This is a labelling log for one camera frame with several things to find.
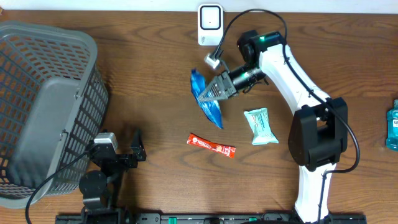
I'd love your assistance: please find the white teal tissue pack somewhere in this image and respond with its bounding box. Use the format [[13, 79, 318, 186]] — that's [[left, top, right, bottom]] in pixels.
[[244, 108, 279, 146]]

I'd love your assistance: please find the red snack stick packet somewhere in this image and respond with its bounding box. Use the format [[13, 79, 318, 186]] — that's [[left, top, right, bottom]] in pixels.
[[187, 134, 236, 158]]

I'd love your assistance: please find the black aluminium frame rail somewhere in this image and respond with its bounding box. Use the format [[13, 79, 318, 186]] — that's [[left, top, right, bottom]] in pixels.
[[55, 211, 368, 224]]

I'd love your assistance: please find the black left camera cable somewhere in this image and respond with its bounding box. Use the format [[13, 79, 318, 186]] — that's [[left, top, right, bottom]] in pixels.
[[24, 151, 94, 224]]

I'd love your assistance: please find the blue mouthwash bottle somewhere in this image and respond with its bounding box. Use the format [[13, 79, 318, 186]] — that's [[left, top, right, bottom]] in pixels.
[[386, 100, 398, 151]]

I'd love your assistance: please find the grey plastic shopping basket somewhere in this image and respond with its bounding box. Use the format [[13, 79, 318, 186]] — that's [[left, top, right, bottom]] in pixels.
[[1, 21, 109, 208]]

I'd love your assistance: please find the black camera cable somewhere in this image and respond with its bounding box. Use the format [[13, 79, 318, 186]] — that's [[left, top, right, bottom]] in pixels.
[[214, 8, 361, 224], [24, 151, 94, 224]]

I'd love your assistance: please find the blue Oreo cookie pack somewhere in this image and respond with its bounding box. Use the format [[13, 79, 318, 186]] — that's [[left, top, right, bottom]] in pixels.
[[190, 69, 223, 129]]

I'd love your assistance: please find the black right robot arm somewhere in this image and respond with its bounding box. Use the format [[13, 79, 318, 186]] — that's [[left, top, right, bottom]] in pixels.
[[215, 30, 348, 223]]

